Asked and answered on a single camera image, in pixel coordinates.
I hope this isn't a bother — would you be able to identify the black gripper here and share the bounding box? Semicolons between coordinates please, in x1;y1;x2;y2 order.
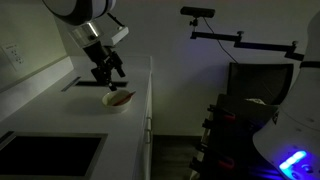
82;40;127;92

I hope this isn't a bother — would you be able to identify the red pen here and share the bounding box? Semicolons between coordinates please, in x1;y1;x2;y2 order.
111;91;137;107

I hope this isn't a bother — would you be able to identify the white round bowl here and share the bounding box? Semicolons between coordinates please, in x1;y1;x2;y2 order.
101;89;133;114

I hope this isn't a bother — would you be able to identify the white lower cabinet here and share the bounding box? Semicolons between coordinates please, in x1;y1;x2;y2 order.
132;56;156;180

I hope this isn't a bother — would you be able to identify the dark flat tray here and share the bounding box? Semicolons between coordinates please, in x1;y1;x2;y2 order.
0;131;109;180

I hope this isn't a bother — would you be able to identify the black robot cart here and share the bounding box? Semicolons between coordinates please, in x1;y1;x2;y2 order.
189;93;280;180

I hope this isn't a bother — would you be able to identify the white crumpled item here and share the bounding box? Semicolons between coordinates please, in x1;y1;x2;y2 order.
245;97;268;106

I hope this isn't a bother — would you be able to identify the black office chair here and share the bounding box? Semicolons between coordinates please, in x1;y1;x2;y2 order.
227;62;295;106

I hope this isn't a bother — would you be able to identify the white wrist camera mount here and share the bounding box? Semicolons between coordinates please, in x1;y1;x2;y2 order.
105;25;130;47

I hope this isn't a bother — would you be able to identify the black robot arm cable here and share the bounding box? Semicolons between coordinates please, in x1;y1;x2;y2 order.
106;12;126;28

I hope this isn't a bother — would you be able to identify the metal cabinet door handle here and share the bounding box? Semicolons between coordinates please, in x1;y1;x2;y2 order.
143;128;152;145
145;116;154;132

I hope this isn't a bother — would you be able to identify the white wall outlet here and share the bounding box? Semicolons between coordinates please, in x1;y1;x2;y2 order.
1;43;26;72

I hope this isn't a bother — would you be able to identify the black stereo camera bar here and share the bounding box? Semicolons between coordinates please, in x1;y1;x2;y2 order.
180;6;216;19

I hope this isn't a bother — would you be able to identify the black camera cable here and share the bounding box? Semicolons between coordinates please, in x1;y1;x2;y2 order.
202;17;239;64

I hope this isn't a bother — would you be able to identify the black clamp red handle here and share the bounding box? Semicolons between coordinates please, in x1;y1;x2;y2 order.
207;104;237;122
189;155;235;171

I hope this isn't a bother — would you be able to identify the black articulated camera mount arm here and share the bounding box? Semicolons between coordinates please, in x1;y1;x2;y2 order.
189;17;305;62

